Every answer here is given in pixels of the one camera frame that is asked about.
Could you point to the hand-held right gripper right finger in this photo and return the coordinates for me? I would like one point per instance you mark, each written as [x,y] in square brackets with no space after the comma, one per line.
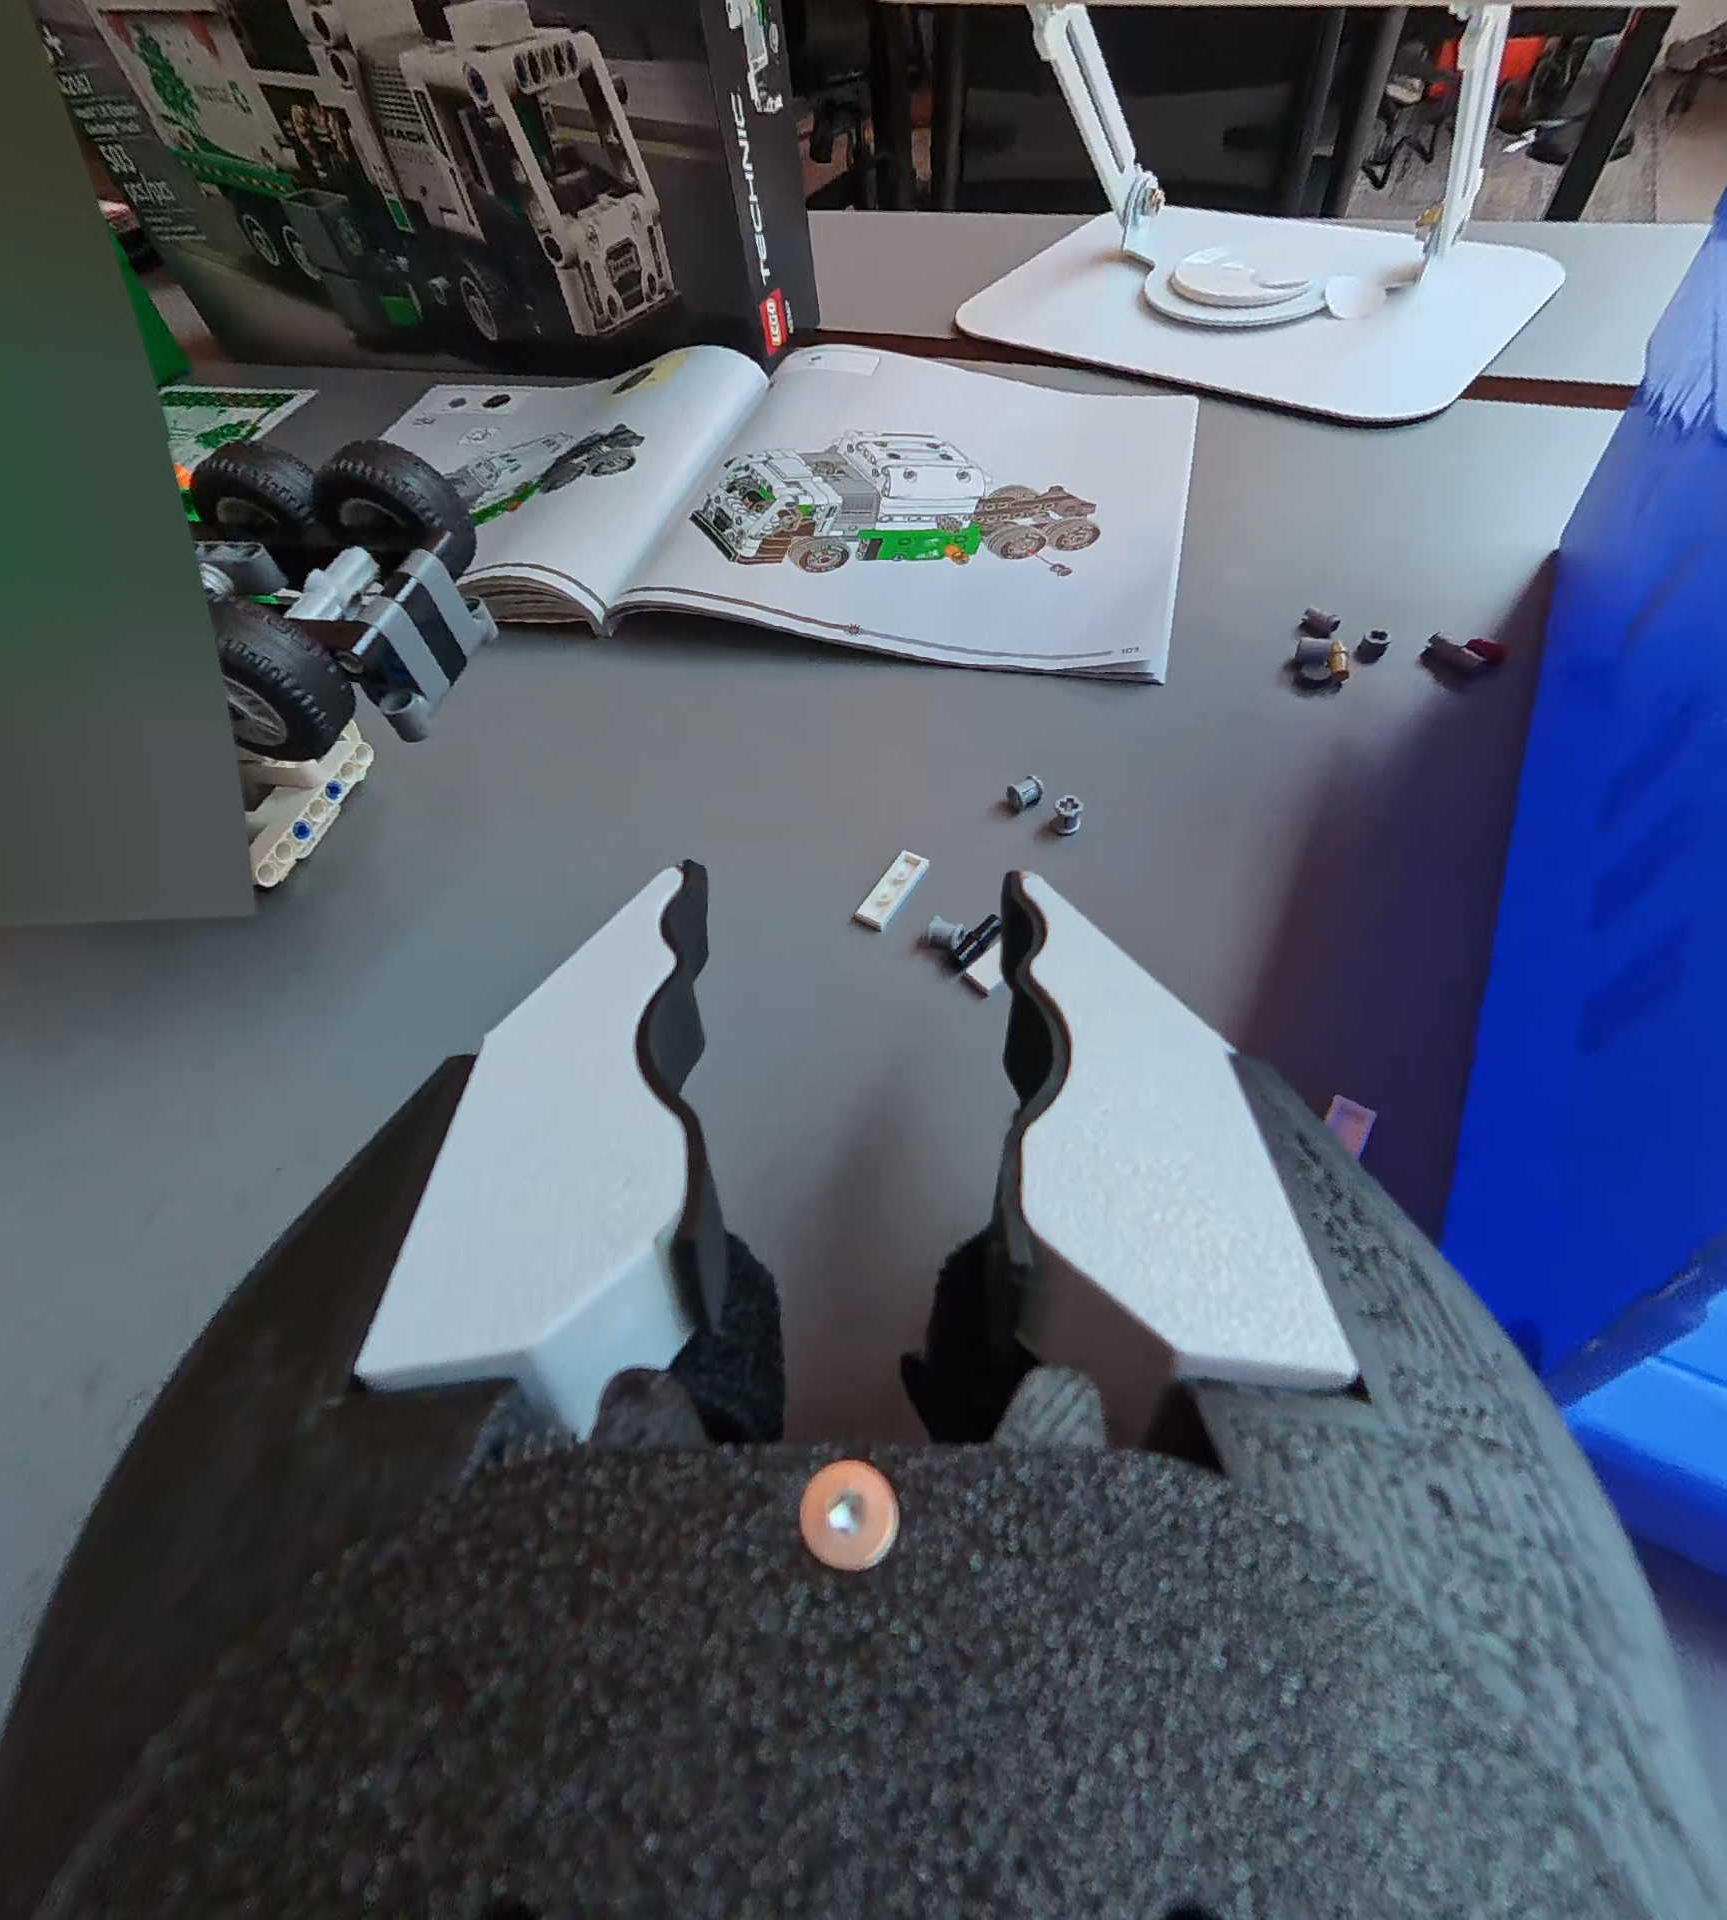
[1164,1185]

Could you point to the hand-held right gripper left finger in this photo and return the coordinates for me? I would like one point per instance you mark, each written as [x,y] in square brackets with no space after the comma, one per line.
[535,1171]

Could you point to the lego truck model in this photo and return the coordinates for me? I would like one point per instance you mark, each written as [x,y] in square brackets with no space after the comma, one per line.
[383,503]

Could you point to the black lego pin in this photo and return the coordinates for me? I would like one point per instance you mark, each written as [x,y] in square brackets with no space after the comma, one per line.
[980,939]

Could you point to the white flat lego plate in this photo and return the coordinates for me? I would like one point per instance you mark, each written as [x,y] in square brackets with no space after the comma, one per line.
[894,889]

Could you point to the grey and tan lego piece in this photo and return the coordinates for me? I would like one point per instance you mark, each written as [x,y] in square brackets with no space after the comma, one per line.
[1322,656]

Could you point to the dark red lego piece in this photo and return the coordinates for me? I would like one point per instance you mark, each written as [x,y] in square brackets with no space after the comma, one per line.
[1464,653]

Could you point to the open lego instruction booklet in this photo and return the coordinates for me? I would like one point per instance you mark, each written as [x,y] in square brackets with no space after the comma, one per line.
[954,600]

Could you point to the black lego set box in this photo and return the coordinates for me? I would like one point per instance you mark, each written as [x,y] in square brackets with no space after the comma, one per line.
[503,180]

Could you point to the pale pink small piece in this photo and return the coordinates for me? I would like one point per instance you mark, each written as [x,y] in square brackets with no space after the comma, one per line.
[1352,1122]

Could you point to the blue plastic bin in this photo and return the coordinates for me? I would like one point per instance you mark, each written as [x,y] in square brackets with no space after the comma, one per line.
[1658,750]

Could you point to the green and white sticker sheet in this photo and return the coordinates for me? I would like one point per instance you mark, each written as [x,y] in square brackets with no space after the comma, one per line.
[241,421]

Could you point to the white document stand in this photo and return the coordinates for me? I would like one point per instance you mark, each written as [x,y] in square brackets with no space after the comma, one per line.
[1404,360]

